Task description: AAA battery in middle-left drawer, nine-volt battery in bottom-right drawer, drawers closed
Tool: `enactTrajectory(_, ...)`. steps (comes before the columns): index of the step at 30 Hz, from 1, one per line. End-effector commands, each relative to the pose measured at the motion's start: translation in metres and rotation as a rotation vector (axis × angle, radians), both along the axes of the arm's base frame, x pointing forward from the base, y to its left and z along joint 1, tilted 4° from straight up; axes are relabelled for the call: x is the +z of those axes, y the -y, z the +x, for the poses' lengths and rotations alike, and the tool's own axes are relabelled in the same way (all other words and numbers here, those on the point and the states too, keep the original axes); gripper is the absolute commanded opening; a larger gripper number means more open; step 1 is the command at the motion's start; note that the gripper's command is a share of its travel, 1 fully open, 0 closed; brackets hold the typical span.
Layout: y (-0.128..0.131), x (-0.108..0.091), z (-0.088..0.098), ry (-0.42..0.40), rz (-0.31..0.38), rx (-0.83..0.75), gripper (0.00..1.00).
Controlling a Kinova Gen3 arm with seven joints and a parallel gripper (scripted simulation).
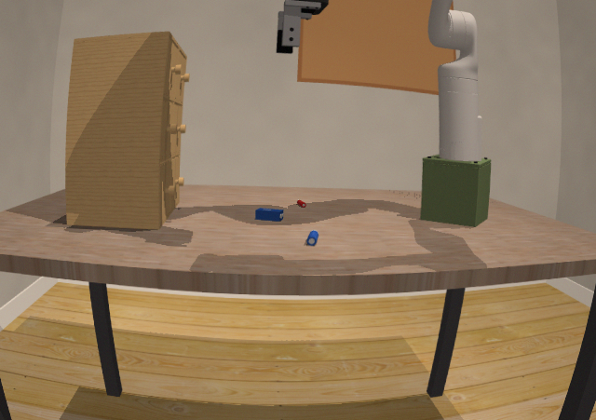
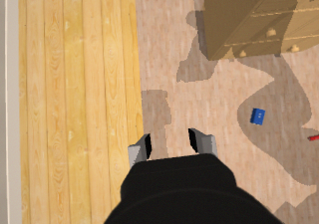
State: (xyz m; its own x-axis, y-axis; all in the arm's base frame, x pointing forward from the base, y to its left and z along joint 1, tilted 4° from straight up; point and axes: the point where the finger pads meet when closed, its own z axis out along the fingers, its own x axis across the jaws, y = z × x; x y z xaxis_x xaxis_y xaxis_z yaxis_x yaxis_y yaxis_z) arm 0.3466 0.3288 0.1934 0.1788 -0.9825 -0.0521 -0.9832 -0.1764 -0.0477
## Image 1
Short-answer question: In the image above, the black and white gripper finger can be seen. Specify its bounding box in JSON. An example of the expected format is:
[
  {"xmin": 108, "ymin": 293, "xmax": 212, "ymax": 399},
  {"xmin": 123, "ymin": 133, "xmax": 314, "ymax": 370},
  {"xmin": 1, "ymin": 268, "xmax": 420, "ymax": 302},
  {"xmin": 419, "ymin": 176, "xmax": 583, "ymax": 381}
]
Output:
[
  {"xmin": 281, "ymin": 0, "xmax": 321, "ymax": 47},
  {"xmin": 277, "ymin": 11, "xmax": 312, "ymax": 54}
]

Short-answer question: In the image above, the blue battery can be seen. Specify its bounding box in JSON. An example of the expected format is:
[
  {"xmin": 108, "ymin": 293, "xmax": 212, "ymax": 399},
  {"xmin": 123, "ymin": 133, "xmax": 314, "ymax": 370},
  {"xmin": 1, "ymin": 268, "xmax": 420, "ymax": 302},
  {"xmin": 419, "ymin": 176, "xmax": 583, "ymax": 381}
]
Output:
[
  {"xmin": 306, "ymin": 230, "xmax": 318, "ymax": 246},
  {"xmin": 255, "ymin": 208, "xmax": 284, "ymax": 222}
]

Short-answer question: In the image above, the small brown wooden chest of drawers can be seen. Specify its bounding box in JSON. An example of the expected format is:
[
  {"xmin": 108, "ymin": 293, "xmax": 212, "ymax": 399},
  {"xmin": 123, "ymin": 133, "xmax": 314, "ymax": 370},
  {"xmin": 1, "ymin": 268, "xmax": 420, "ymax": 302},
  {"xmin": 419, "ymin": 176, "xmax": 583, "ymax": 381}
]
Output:
[{"xmin": 65, "ymin": 32, "xmax": 187, "ymax": 230}]

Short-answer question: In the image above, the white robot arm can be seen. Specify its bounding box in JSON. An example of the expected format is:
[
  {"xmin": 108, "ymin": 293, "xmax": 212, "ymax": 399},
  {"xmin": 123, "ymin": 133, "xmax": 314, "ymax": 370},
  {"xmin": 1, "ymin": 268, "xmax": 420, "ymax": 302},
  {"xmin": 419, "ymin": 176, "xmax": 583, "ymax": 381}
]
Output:
[{"xmin": 428, "ymin": 0, "xmax": 482, "ymax": 161}]

